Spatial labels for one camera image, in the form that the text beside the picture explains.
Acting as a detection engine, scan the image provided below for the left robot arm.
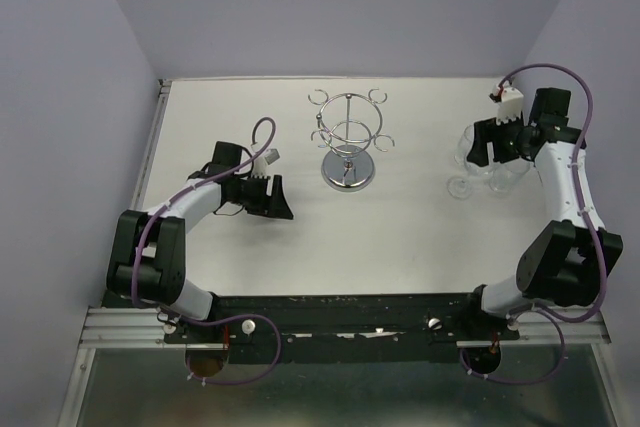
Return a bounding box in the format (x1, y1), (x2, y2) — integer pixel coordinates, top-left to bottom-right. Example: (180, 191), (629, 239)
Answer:
(106, 141), (294, 342)

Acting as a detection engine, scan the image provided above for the clear wine glass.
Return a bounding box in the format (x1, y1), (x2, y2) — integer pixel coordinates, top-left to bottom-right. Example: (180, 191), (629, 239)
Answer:
(454, 125), (474, 165)

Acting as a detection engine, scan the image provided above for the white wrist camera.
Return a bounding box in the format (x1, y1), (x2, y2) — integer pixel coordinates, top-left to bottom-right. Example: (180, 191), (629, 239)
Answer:
(489, 85), (524, 125)
(250, 148), (280, 178)

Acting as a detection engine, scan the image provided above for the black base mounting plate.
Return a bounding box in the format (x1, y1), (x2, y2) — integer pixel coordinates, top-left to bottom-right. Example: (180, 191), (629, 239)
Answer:
(165, 293), (519, 365)

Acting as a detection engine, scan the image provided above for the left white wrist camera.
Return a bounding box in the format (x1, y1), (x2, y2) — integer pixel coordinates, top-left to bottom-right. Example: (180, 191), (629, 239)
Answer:
(250, 148), (280, 178)

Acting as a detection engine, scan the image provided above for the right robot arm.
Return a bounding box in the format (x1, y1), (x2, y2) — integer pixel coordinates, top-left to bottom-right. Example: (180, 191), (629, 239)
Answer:
(459, 86), (623, 339)

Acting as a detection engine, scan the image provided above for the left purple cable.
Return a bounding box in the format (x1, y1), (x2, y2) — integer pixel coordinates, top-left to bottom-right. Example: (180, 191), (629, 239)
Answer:
(130, 117), (285, 388)

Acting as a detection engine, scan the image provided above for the aluminium rail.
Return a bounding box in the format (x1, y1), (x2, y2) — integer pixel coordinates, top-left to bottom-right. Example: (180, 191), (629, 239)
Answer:
(446, 310), (611, 348)

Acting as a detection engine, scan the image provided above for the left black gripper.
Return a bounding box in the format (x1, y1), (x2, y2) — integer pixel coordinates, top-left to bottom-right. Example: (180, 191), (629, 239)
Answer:
(232, 171), (294, 219)

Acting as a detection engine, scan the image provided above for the chrome wine glass rack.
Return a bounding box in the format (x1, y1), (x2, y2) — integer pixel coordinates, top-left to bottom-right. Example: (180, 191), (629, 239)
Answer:
(307, 88), (396, 193)

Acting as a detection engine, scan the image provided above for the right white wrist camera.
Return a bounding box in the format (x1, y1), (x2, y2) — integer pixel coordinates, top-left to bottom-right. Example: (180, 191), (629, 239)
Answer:
(489, 85), (524, 125)

